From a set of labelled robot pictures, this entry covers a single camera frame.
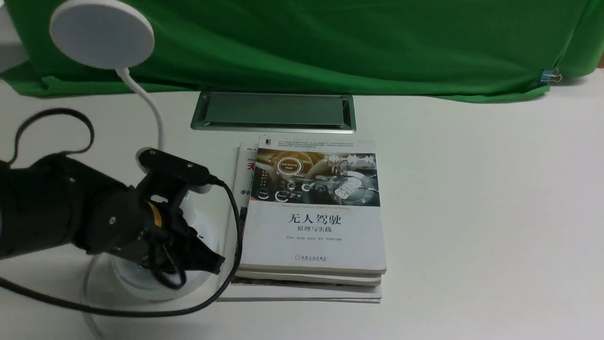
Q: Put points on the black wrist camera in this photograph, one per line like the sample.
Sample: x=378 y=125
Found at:
x=156 y=162

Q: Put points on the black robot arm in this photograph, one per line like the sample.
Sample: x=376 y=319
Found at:
x=59 y=201

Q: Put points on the green backdrop cloth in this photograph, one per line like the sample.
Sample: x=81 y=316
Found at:
x=482 y=51

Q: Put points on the bottom white magazine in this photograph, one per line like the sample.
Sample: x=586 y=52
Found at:
x=251 y=290

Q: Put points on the blue binder clip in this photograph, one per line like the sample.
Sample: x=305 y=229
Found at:
x=550 y=76

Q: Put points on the top white self-driving book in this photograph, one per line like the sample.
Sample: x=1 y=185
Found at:
x=314 y=207

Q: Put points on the silver desk cable hatch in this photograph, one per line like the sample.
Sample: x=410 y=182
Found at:
x=274 y=112

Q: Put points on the middle white book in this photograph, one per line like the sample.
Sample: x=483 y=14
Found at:
x=313 y=278

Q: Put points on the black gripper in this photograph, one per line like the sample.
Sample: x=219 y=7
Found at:
x=163 y=240

